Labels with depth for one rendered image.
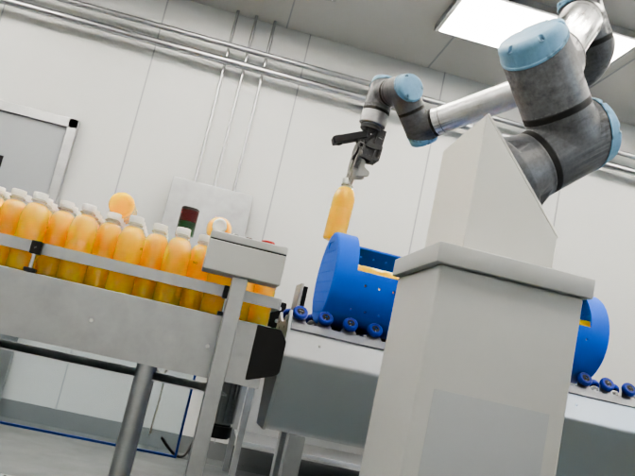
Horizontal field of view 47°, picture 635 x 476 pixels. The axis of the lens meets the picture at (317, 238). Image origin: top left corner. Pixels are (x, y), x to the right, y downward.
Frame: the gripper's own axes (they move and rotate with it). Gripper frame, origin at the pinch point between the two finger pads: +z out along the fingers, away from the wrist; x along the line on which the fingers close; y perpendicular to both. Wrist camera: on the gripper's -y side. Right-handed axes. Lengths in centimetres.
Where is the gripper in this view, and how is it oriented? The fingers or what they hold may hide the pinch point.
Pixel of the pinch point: (348, 180)
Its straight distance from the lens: 240.9
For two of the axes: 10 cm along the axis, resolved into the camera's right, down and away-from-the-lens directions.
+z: -2.9, 9.5, -1.4
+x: -2.0, 0.8, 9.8
